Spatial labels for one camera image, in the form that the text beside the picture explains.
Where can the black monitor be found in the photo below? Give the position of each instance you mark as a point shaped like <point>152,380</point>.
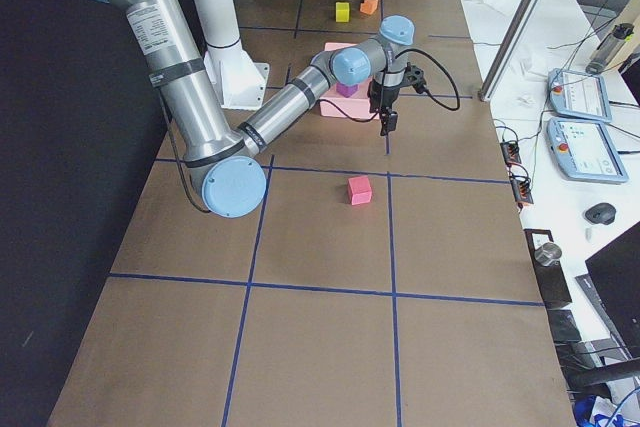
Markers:
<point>614,271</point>

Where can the far teach pendant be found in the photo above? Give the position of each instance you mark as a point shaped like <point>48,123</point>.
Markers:
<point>579,95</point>

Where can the black computer mouse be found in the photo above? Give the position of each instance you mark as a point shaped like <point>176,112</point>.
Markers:
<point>602,213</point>

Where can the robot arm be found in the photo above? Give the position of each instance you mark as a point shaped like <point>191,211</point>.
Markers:
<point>219,165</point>

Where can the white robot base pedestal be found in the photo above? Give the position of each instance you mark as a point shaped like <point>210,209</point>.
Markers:
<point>238,81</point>

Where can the aluminium frame post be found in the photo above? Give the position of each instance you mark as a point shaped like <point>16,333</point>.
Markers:
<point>507,48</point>

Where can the metal cup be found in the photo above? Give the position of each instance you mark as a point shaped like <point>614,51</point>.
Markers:
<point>547,254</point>

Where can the purple foam block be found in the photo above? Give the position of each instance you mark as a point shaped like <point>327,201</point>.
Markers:
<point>346,91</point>

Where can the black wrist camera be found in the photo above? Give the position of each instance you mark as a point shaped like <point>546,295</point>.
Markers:
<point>414,77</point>

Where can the teach pendant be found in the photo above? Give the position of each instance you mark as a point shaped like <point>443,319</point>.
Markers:
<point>584,151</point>
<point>579,95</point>

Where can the grey water bottle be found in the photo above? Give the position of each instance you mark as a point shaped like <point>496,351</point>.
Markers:
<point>609,47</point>

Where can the yellow foam block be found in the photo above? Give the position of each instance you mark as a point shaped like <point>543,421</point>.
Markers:
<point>342,12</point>

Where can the red foam block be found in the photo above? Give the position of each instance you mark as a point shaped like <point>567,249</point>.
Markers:
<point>359,190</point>

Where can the pink plastic bin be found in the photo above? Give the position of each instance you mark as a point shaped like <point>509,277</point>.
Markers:
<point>333,103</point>

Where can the near teach pendant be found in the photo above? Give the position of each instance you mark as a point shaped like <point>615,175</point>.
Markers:
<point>584,151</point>

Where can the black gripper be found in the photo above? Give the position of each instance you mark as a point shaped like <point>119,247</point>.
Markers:
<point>381,97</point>

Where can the orange foam block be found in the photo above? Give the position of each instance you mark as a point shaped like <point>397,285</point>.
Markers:
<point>368,7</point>

